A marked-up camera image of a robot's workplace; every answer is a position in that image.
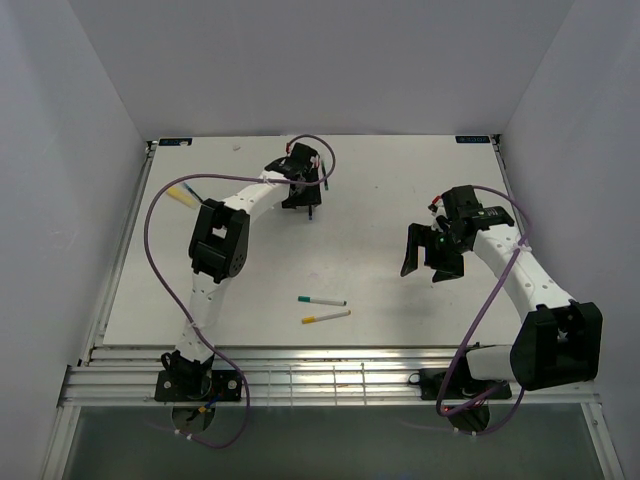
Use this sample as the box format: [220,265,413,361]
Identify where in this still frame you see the blue corner label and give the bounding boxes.
[158,138,193,147]
[455,135,491,144]

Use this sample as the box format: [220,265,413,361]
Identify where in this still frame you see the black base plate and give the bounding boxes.
[407,368,512,400]
[153,370,243,403]

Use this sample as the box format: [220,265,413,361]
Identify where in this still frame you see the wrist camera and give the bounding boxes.
[428,185,483,220]
[286,142,319,169]

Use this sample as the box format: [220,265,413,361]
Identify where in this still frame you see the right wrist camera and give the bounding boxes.
[428,185,483,220]

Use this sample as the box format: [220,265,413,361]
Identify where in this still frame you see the green pen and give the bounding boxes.
[320,159,329,191]

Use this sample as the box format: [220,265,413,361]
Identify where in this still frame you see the yellow marker cap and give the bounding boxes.
[166,186,199,209]

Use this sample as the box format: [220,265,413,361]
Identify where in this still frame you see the green capped white marker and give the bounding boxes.
[297,295,347,307]

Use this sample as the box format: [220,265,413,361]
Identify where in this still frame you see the dark blue pen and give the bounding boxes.
[182,182,203,204]

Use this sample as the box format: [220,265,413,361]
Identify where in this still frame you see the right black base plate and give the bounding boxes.
[407,368,512,400]

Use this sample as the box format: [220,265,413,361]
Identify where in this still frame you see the yellow capped white marker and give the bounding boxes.
[301,310,352,325]

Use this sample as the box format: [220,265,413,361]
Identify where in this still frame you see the right blue corner label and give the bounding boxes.
[455,135,491,144]

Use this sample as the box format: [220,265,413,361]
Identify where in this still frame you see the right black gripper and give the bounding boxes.
[400,223,469,283]

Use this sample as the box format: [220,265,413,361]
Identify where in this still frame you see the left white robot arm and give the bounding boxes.
[161,144,321,400]

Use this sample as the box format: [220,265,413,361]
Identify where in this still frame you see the left blue corner label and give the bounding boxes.
[158,138,193,147]

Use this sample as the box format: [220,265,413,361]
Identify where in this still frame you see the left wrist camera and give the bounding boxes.
[286,142,319,169]

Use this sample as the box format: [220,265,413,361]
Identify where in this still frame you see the aluminium frame rail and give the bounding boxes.
[57,347,601,409]

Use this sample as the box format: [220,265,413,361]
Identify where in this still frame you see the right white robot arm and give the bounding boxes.
[400,207,603,397]

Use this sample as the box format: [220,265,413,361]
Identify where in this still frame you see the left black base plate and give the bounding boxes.
[153,370,243,403]

